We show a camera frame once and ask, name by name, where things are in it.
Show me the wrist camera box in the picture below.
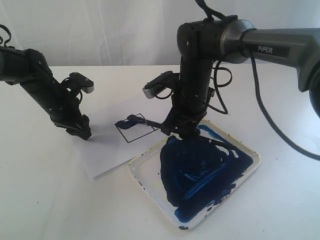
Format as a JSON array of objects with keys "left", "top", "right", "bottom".
[
  {"left": 67, "top": 72, "right": 95, "bottom": 94},
  {"left": 142, "top": 71, "right": 179, "bottom": 100}
]

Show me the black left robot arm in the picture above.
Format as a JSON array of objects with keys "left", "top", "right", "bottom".
[{"left": 0, "top": 47, "right": 94, "bottom": 141}]

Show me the white backdrop curtain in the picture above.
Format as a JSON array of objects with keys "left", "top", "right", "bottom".
[{"left": 0, "top": 0, "right": 320, "bottom": 76}]

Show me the black paintbrush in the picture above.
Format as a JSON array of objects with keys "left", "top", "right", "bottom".
[{"left": 126, "top": 114, "right": 237, "bottom": 150}]

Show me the white paint tray blue paint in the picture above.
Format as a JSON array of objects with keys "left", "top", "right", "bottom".
[{"left": 128, "top": 120, "right": 261, "bottom": 230}]

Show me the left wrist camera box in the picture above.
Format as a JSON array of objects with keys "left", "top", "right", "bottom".
[{"left": 67, "top": 72, "right": 95, "bottom": 94}]

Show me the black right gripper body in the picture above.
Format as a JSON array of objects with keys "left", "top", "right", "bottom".
[{"left": 165, "top": 72, "right": 211, "bottom": 127}]

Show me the white paper sheet with square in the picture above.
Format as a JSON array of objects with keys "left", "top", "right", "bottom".
[{"left": 72, "top": 86, "right": 198, "bottom": 180}]

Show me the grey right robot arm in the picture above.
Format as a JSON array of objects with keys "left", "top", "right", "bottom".
[{"left": 161, "top": 16, "right": 320, "bottom": 138}]

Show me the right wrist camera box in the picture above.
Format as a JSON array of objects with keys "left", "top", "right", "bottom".
[{"left": 142, "top": 71, "right": 179, "bottom": 100}]

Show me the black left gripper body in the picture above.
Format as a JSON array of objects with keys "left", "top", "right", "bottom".
[{"left": 23, "top": 77, "right": 83, "bottom": 129}]

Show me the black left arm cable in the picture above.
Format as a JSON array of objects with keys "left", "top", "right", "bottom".
[{"left": 0, "top": 24, "right": 15, "bottom": 51}]

